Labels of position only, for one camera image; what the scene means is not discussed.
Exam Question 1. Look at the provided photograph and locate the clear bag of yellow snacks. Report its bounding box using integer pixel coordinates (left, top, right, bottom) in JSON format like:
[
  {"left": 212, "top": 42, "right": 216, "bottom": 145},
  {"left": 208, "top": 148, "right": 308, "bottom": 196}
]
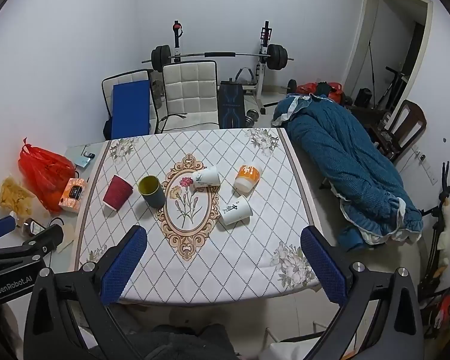
[{"left": 0, "top": 176, "right": 37, "bottom": 219}]

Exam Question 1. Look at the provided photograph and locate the dark glass jar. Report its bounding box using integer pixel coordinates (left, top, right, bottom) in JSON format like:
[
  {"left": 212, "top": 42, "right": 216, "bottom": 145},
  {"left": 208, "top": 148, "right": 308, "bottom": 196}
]
[{"left": 22, "top": 217, "right": 48, "bottom": 238}]

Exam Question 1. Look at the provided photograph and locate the cream door frame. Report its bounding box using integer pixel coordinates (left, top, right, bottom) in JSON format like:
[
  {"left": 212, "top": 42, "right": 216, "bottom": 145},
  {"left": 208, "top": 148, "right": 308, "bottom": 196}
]
[{"left": 343, "top": 0, "right": 434, "bottom": 110}]

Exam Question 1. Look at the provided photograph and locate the white padded chair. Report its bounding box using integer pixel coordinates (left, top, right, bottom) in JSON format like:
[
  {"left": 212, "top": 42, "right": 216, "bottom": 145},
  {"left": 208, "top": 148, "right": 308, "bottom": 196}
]
[{"left": 160, "top": 61, "right": 220, "bottom": 133}]

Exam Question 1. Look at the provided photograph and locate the dark wooden chair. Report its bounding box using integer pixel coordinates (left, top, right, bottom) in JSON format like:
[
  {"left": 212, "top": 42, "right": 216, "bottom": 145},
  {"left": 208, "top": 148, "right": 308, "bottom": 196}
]
[{"left": 374, "top": 100, "right": 428, "bottom": 163}]

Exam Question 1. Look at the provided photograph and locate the white cup small dark print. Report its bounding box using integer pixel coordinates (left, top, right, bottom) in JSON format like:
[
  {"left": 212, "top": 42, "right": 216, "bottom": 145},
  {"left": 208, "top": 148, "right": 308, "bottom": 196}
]
[{"left": 192, "top": 166, "right": 221, "bottom": 189}]

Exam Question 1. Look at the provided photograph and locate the blue quilt with white frill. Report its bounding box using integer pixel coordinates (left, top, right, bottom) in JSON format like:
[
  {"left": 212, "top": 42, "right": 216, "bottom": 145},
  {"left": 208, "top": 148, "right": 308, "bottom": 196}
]
[{"left": 271, "top": 93, "right": 424, "bottom": 253}]

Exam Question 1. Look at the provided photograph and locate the white wall socket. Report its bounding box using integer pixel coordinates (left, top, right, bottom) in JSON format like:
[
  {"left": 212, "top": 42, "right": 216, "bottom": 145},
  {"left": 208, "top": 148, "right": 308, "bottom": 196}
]
[{"left": 413, "top": 149, "right": 436, "bottom": 185}]

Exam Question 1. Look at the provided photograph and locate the orange tissue box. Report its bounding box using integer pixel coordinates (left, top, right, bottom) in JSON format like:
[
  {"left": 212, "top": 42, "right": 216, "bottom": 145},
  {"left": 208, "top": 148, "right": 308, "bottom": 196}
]
[{"left": 58, "top": 178, "right": 85, "bottom": 215}]

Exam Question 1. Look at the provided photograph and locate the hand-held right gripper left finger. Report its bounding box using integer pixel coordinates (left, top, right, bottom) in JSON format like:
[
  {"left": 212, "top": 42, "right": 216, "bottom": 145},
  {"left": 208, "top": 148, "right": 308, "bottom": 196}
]
[{"left": 23, "top": 225, "right": 148, "bottom": 360}]

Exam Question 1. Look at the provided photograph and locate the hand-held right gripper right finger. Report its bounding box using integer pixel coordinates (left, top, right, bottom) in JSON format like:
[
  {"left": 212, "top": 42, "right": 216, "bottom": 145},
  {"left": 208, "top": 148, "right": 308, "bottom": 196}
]
[{"left": 300, "top": 226, "right": 424, "bottom": 360}]

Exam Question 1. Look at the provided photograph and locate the blue board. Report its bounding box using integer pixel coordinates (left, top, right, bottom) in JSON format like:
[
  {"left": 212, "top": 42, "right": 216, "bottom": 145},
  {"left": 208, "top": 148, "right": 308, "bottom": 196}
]
[{"left": 111, "top": 80, "right": 151, "bottom": 140}]

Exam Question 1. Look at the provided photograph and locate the black framed chair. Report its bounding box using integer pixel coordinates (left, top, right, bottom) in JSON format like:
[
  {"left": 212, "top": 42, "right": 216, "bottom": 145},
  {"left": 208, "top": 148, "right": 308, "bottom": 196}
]
[{"left": 101, "top": 69, "right": 155, "bottom": 139}]

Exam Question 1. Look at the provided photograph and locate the grey cup yellow inside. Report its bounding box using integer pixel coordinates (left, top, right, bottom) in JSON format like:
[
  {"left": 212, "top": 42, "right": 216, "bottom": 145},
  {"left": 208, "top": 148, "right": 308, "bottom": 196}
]
[{"left": 137, "top": 175, "right": 166, "bottom": 208}]

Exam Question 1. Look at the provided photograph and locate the black cylinder speaker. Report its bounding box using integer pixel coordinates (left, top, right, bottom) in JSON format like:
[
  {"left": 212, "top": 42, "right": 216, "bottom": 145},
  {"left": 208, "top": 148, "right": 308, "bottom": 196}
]
[{"left": 354, "top": 88, "right": 372, "bottom": 108}]

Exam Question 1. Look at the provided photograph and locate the small teal box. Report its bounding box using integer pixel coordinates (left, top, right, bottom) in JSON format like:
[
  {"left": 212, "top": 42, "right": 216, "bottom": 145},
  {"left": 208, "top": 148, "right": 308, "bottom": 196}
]
[{"left": 74, "top": 151, "right": 95, "bottom": 169}]

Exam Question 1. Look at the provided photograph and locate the white weight bench rack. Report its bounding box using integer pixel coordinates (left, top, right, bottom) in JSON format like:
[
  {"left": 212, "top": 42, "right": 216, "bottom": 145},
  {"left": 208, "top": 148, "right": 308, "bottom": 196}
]
[{"left": 170, "top": 20, "right": 275, "bottom": 115}]

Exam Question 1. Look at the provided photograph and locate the colourful printed bag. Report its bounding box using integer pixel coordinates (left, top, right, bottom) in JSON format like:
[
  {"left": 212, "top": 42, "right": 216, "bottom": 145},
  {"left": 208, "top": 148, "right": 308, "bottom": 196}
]
[{"left": 421, "top": 293, "right": 450, "bottom": 340}]

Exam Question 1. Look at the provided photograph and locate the black tripod stand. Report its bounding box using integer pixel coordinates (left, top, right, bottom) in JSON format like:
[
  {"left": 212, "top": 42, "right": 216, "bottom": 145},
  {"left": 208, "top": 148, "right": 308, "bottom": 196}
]
[{"left": 419, "top": 161, "right": 450, "bottom": 302}]

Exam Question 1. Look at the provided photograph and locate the red plastic bag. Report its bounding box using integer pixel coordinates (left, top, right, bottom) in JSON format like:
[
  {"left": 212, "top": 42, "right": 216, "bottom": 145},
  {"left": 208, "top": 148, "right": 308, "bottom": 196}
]
[{"left": 18, "top": 138, "right": 77, "bottom": 214}]

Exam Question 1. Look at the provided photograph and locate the red ribbed paper cup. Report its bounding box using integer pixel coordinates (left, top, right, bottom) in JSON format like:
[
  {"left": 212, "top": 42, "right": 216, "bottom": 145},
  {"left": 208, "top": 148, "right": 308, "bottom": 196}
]
[{"left": 103, "top": 174, "right": 134, "bottom": 212}]

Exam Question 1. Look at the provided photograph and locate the black bag with blue lines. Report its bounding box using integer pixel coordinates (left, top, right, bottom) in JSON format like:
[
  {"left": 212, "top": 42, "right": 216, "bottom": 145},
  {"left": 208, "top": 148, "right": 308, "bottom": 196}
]
[{"left": 217, "top": 79, "right": 245, "bottom": 128}]

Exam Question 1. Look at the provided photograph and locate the floral diamond patterned tablecloth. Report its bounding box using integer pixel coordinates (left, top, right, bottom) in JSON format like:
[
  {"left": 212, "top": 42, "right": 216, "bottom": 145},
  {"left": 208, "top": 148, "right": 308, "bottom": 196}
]
[{"left": 70, "top": 127, "right": 322, "bottom": 306}]

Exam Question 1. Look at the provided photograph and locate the black exercise machine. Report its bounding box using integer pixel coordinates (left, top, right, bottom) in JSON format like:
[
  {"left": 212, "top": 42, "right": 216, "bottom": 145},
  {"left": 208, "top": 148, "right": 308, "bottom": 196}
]
[{"left": 375, "top": 67, "right": 410, "bottom": 106}]

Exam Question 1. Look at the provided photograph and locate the orange and white cup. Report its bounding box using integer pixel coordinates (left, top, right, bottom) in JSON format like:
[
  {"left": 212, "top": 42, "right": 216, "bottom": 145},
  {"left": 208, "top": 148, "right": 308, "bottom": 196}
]
[{"left": 235, "top": 164, "right": 263, "bottom": 193}]

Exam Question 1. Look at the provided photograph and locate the white cup large dark print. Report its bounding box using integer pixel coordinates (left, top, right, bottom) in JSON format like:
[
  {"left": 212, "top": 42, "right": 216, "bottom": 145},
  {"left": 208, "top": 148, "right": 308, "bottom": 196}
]
[{"left": 219, "top": 195, "right": 253, "bottom": 226}]

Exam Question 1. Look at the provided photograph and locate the barbell with black plates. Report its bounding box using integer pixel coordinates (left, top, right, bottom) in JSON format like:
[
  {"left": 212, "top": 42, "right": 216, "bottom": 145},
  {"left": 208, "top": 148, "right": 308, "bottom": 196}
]
[{"left": 142, "top": 44, "right": 295, "bottom": 73}]

